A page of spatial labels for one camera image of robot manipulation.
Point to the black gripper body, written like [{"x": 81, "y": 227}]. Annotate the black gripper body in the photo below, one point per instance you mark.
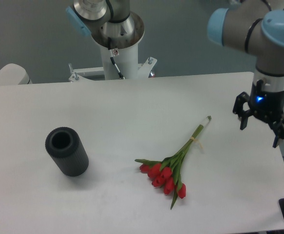
[{"x": 266, "y": 106}]

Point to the red tulip bouquet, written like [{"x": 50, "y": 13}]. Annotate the red tulip bouquet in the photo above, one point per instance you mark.
[{"x": 166, "y": 174}]

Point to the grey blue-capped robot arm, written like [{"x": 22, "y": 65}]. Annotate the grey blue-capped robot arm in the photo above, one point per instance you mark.
[{"x": 256, "y": 27}]

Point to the black ribbed cylindrical vase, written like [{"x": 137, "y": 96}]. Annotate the black ribbed cylindrical vase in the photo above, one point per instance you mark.
[{"x": 64, "y": 146}]

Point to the white rounded chair part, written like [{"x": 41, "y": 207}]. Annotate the white rounded chair part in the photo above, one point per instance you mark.
[{"x": 13, "y": 74}]

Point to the white metal base frame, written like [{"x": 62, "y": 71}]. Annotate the white metal base frame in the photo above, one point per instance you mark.
[{"x": 144, "y": 70}]

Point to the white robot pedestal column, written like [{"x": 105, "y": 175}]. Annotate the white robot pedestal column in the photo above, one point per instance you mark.
[{"x": 118, "y": 42}]

